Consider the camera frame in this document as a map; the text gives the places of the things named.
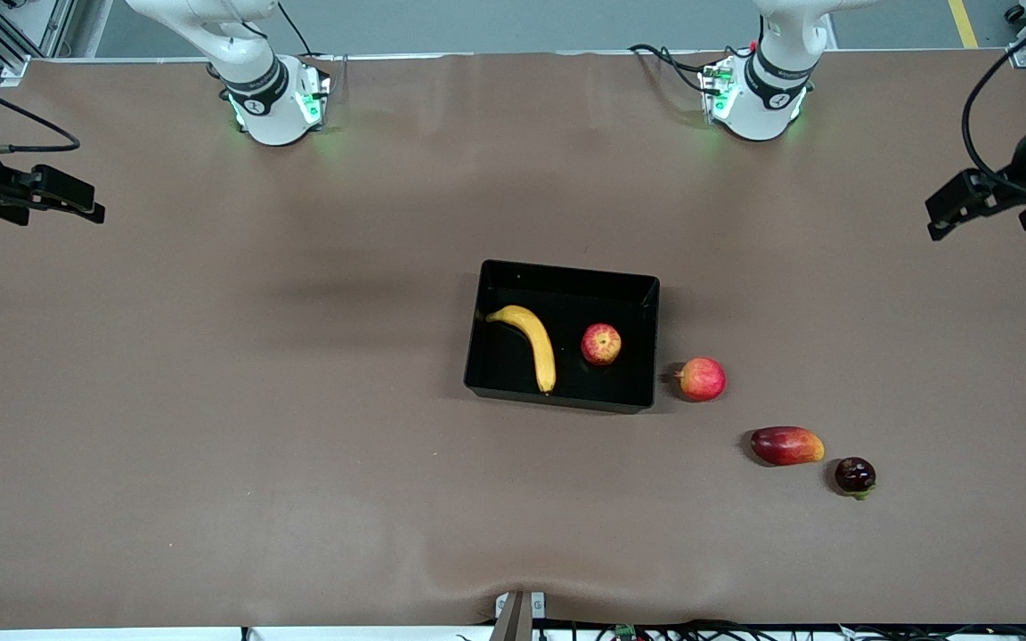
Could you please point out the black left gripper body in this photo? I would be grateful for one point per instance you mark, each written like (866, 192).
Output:
(1014, 181)

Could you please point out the table cover sheet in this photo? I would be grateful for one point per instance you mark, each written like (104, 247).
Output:
(299, 401)

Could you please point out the green terminal connector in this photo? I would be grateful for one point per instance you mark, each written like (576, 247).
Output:
(625, 632)

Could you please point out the yellow banana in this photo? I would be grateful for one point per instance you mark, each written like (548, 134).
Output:
(538, 347)

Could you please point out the red apple left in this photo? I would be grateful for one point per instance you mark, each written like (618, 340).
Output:
(703, 379)

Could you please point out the dark purple mangosteen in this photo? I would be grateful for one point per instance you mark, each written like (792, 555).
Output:
(855, 475)

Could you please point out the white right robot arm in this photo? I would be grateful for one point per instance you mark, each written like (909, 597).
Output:
(268, 107)

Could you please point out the red mango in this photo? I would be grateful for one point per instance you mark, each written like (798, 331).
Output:
(786, 446)

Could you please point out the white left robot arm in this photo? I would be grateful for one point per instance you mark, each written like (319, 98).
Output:
(762, 107)

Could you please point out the black plastic box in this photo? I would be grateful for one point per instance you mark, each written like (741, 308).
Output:
(566, 387)

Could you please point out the red yellow apple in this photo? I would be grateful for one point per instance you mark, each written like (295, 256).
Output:
(600, 344)

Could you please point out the grey metal bracket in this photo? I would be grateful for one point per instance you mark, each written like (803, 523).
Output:
(517, 614)

